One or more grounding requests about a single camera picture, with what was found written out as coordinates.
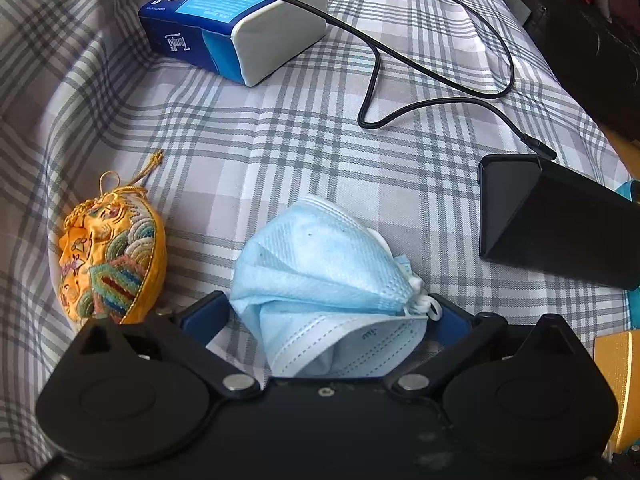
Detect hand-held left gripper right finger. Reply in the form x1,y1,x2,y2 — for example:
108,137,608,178
392,294,577,401

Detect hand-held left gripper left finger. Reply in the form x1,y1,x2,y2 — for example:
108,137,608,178
75,290,261,401

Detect blue face mask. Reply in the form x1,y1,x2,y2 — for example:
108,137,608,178
229,194,444,379

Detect orange embroidered pouch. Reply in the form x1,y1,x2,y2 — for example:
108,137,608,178
57,149,168,326

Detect black box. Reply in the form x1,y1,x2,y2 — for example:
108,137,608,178
478,153,640,291

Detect yellow box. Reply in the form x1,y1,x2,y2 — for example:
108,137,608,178
593,330,640,455

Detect plaid bed sheet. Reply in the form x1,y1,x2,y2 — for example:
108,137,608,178
0,0,640,480

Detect teal object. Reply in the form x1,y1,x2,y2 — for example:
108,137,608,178
614,179,640,332

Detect blue tissue pack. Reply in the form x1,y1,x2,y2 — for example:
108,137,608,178
138,0,329,88

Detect dark furniture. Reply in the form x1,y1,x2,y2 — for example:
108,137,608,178
500,0,640,147

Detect black cable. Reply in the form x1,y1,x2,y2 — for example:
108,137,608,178
196,0,557,159

